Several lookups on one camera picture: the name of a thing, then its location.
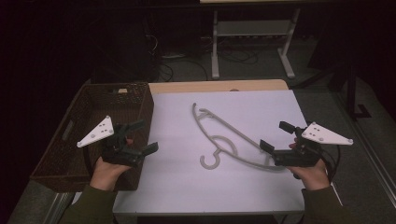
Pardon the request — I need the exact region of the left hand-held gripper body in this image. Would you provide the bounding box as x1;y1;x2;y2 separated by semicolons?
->
77;115;146;168

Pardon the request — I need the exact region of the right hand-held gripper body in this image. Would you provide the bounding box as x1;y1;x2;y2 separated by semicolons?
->
272;121;355;168

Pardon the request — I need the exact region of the brown wicker basket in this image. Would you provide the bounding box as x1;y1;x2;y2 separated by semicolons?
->
30;81;155;193

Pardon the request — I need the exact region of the grey plastic clothes hanger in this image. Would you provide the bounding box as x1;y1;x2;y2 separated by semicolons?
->
191;102;286;173

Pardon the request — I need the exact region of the person's right hand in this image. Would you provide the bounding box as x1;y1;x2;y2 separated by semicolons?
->
287;158;331;191

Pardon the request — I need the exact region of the person's left hand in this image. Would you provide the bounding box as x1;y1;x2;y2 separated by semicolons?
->
90;156;132;191

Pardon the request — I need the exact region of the white table mat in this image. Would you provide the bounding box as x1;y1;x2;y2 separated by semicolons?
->
112;90;308;215

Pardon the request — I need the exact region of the black metal stand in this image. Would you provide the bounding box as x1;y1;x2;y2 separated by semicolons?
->
345;62;374;121

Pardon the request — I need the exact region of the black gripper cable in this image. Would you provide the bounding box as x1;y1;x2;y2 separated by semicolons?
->
319;144;342;185

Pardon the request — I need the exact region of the black floor cable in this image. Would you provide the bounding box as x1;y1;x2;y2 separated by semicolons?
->
154;34;209;82

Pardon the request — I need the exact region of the white metal desk frame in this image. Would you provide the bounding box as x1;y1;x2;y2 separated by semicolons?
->
210;7;302;80

